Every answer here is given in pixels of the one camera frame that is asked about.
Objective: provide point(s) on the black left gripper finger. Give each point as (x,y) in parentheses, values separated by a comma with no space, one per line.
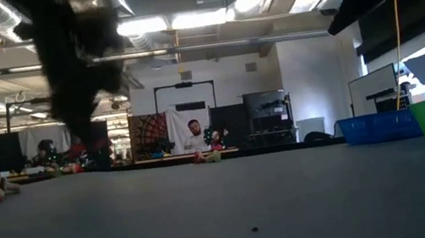
(66,112)
(86,113)

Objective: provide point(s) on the black upright panel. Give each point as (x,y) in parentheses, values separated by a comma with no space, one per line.
(103,145)

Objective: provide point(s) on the person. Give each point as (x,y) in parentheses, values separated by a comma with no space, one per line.
(196,140)
(46,147)

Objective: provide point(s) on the patterned hanging cloth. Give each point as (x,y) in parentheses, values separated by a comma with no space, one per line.
(149,135)

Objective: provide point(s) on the white hanging cloth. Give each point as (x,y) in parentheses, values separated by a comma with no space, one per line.
(177,129)

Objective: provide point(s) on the black backdrop stand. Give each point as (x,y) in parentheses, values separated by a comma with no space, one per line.
(183,84)

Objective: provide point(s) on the ceiling light panel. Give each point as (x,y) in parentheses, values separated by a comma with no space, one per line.
(188,20)

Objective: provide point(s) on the gadget with green lights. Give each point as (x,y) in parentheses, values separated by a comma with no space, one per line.
(214,136)

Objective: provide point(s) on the long ceiling pipe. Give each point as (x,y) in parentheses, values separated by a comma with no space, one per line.
(205,46)

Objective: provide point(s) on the gray table mat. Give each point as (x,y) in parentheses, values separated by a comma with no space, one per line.
(228,219)

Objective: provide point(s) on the white bin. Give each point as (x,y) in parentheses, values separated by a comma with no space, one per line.
(311,129)

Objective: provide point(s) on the whiteboard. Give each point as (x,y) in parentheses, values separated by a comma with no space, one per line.
(372,87)

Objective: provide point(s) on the blue plastic basket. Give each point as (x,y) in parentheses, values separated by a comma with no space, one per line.
(376,129)

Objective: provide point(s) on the black standing desk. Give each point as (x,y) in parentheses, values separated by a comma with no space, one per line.
(384,94)

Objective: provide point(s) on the black stand frame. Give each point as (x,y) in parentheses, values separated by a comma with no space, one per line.
(7,121)

